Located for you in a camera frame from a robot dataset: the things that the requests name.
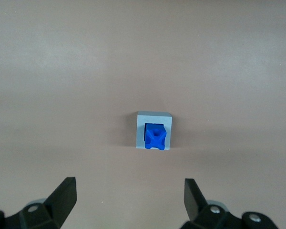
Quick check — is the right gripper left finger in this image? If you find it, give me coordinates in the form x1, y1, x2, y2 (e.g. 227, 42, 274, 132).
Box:
0, 177, 77, 229

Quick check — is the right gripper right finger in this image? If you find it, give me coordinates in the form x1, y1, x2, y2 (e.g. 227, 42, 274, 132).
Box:
181, 178, 278, 229

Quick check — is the blue plastic part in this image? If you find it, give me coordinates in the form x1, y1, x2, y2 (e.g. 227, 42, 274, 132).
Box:
144, 123, 168, 151

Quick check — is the gray square base block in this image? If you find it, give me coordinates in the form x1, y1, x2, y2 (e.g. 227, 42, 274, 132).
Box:
135, 111, 173, 151

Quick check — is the brown table cover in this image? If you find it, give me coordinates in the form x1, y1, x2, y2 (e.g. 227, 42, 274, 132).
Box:
0, 0, 286, 229

